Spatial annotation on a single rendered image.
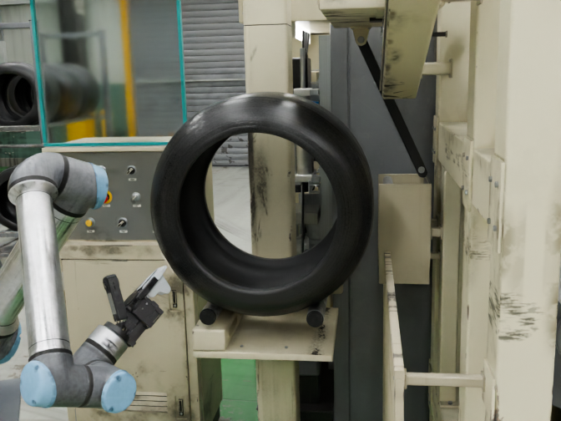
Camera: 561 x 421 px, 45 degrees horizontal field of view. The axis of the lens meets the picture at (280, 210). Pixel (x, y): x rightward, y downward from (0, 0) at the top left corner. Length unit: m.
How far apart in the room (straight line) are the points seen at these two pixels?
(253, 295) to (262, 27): 0.78
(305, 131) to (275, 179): 0.44
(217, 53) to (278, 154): 9.25
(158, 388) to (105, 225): 0.66
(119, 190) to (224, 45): 8.71
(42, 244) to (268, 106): 0.62
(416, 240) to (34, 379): 1.10
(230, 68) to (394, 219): 9.34
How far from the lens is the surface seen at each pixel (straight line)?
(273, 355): 1.80
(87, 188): 1.83
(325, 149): 1.63
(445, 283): 2.06
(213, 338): 1.81
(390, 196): 1.97
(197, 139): 1.67
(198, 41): 11.35
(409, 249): 2.00
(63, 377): 1.50
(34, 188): 1.73
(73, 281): 2.72
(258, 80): 2.03
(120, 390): 1.56
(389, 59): 1.61
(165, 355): 2.70
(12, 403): 2.18
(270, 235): 2.08
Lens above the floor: 1.52
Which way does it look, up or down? 12 degrees down
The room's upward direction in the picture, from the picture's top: 2 degrees counter-clockwise
